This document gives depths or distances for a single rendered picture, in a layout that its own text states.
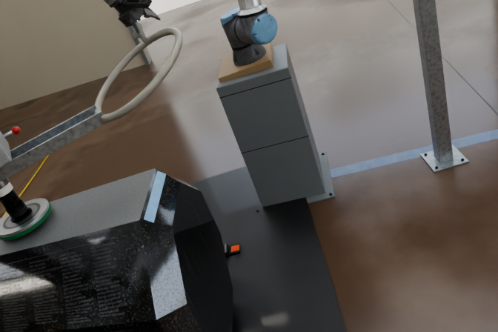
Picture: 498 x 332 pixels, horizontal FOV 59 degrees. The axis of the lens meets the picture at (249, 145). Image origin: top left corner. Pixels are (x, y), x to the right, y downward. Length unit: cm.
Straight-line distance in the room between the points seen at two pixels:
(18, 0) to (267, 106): 530
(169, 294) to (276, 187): 126
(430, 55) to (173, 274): 165
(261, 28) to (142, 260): 122
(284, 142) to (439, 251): 96
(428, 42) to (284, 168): 102
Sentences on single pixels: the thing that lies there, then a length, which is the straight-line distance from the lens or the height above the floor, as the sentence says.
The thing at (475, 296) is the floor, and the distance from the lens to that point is 214.
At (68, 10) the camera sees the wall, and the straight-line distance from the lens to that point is 694.
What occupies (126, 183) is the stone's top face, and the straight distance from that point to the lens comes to 189.
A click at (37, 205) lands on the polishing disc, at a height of 89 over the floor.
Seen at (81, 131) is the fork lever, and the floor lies 110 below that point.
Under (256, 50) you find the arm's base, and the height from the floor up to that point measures 94.
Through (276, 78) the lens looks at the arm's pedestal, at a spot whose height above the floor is 81.
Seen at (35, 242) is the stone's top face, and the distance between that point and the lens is 187.
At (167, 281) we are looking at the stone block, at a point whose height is 64.
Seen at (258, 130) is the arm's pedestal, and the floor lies 54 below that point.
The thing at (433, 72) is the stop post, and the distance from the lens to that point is 252.
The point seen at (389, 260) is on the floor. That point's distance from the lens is 229.
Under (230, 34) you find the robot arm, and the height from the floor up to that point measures 107.
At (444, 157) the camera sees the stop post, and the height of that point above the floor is 4.
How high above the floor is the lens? 167
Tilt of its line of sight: 29 degrees down
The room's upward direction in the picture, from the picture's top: 21 degrees counter-clockwise
